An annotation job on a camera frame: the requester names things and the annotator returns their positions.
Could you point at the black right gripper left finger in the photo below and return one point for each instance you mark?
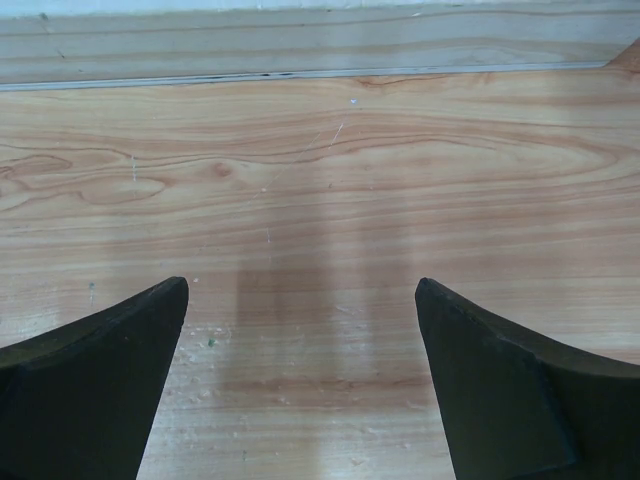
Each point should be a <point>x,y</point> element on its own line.
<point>79,401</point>

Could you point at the aluminium frame rail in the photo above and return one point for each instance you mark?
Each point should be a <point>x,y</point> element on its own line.
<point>319,74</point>

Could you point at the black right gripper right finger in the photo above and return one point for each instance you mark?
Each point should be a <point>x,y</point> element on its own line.
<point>516,404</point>

